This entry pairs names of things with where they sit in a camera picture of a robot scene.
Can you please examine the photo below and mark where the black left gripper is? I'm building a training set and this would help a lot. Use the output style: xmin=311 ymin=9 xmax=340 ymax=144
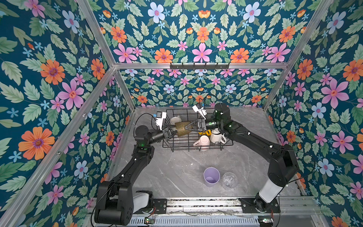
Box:
xmin=145 ymin=126 xmax=180 ymax=147

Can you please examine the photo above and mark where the black hook rail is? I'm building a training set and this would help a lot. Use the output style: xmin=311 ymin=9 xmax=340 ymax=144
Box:
xmin=169 ymin=63 xmax=230 ymax=71

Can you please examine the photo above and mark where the clear glass cup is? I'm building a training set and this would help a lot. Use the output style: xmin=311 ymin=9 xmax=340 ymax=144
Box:
xmin=222 ymin=172 xmax=238 ymax=189

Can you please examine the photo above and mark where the cream faceted mug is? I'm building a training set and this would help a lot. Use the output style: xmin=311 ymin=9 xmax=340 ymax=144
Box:
xmin=209 ymin=128 xmax=227 ymax=144

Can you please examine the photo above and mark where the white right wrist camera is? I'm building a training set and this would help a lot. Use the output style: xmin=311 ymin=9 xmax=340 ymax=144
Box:
xmin=192 ymin=103 xmax=207 ymax=119

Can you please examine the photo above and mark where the white mug pink handle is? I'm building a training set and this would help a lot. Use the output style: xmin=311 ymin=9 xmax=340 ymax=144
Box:
xmin=193 ymin=135 xmax=210 ymax=150

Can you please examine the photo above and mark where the yellow mug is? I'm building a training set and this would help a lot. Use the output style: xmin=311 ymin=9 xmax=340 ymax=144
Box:
xmin=199 ymin=130 xmax=211 ymax=136

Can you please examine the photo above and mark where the white mug red inside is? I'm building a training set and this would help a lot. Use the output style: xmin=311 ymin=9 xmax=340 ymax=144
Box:
xmin=170 ymin=116 xmax=182 ymax=125

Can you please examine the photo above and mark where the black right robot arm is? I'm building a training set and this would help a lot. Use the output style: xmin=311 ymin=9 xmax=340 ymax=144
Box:
xmin=184 ymin=104 xmax=300 ymax=213

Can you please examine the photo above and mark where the lilac plastic cup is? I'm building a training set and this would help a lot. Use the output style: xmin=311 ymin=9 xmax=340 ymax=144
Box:
xmin=203 ymin=167 xmax=220 ymax=187

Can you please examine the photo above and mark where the olive green glass cup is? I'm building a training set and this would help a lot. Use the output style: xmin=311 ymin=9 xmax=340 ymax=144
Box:
xmin=175 ymin=122 xmax=192 ymax=137

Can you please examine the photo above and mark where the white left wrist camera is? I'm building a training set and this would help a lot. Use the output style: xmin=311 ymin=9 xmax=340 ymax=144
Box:
xmin=153 ymin=112 xmax=167 ymax=131

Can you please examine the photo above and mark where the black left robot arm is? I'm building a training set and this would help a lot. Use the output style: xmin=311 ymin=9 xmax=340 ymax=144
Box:
xmin=92 ymin=125 xmax=177 ymax=226

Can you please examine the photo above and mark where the black wire dish rack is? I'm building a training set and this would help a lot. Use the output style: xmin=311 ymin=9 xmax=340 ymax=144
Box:
xmin=162 ymin=109 xmax=233 ymax=152

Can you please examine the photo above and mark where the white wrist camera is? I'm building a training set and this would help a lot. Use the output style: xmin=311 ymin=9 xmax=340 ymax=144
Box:
xmin=153 ymin=112 xmax=167 ymax=131
xmin=192 ymin=103 xmax=207 ymax=119

